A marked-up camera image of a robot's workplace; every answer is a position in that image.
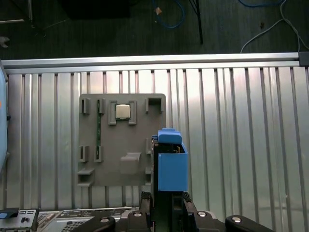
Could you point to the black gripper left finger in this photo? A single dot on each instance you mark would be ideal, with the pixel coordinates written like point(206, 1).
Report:
point(144, 217)

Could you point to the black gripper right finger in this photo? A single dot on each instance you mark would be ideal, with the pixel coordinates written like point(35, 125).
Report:
point(190, 220)

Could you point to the black PC case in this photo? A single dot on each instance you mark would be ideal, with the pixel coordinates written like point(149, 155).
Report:
point(72, 223)

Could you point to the grey parts rack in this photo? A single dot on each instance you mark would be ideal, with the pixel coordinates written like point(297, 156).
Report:
point(113, 140)

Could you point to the green RAM stick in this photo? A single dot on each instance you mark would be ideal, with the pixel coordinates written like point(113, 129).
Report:
point(98, 130)

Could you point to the silver CPU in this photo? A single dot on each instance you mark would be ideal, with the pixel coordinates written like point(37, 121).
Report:
point(122, 111)

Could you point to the metal slot bracket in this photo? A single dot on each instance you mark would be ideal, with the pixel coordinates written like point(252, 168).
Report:
point(26, 217)

